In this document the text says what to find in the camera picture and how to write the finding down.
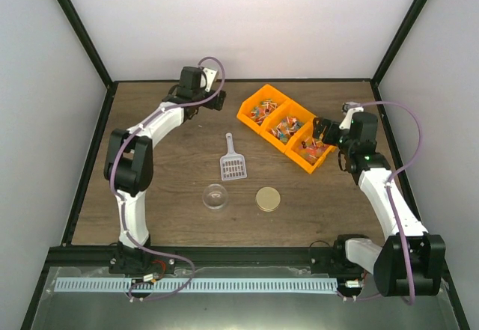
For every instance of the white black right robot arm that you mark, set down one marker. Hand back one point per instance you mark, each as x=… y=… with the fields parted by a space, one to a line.
x=410 y=262

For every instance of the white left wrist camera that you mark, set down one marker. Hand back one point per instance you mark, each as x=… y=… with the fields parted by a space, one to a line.
x=209 y=77

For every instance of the light blue slotted cable duct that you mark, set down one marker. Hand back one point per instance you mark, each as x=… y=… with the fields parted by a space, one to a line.
x=206 y=285

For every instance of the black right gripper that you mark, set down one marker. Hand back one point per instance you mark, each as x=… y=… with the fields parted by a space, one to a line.
x=319 y=129

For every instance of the orange bin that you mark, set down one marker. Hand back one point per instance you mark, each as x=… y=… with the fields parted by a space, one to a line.
x=308 y=152
x=284 y=125
x=256 y=109

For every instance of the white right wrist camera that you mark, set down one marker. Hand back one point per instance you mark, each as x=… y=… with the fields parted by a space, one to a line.
x=349 y=109

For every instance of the white slotted plastic scoop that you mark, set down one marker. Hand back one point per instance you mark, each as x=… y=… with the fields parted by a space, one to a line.
x=232 y=164

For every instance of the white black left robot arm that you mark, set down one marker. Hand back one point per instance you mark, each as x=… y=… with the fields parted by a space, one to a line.
x=129 y=161

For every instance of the gold round jar lid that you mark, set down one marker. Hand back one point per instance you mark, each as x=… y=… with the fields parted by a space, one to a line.
x=268 y=199

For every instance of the clear glass jar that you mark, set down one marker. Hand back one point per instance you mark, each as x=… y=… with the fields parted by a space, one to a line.
x=215 y=197

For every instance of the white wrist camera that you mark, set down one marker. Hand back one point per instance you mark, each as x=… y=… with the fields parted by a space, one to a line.
x=209 y=77
x=349 y=109

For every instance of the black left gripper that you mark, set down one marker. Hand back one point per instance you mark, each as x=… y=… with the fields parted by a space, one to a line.
x=210 y=103

